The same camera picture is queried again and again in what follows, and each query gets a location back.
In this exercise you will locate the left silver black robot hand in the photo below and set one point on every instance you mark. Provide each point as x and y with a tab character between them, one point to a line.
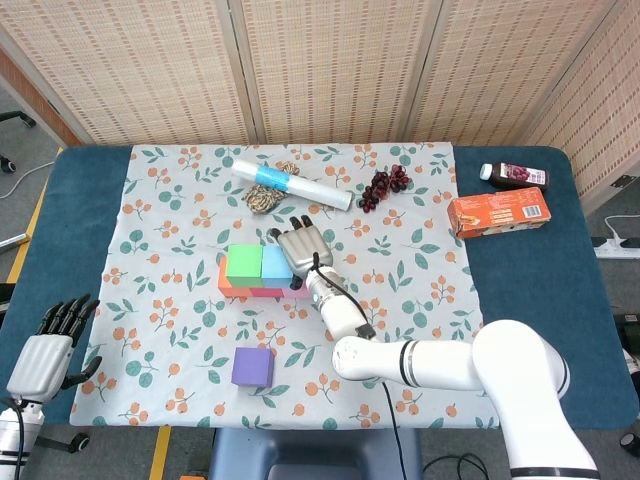
42	362

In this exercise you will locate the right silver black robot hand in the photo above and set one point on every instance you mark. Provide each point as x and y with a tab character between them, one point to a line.
305	250

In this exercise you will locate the light blue cube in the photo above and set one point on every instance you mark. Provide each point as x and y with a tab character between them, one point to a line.
276	265

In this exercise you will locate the pink cube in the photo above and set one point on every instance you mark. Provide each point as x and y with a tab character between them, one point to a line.
297	292

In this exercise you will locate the red cube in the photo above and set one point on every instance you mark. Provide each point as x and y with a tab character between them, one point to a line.
265	292

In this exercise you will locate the green cube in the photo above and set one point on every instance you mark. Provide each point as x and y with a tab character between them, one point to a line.
244	265

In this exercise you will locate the orange cube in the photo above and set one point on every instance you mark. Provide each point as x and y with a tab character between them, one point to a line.
227	287

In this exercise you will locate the purple cube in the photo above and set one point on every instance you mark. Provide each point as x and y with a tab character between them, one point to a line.
252	367

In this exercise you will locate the clear film roll blue label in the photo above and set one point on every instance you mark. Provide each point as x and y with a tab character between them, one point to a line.
300	186

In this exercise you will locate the black chair base with caster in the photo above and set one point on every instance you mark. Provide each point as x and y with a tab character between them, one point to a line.
77	442

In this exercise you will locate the dark purple grape bunch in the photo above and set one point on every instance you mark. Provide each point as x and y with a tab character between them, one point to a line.
380	187

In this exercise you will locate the grey metal bar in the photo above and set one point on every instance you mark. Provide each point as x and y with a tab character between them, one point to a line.
12	241

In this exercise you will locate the floral tablecloth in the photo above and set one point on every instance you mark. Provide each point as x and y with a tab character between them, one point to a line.
175	225

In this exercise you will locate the woven bamboo screen panel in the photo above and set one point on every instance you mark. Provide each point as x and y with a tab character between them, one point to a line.
125	65
500	65
335	65
605	120

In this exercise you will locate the orange carton box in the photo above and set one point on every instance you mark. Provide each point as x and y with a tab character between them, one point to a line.
500	214

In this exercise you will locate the dark teal table cover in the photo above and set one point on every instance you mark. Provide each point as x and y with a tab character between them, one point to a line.
525	275

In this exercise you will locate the grape juice bottle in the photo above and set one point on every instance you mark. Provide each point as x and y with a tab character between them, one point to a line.
515	175

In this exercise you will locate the black office chair base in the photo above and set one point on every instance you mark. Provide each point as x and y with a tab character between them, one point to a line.
17	117

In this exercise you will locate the white power strip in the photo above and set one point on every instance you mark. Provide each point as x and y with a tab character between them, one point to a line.
617	248

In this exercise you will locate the black equipment box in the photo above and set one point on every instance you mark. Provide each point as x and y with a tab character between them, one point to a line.
631	320

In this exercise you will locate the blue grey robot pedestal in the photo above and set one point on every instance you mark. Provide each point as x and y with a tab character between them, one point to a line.
320	450

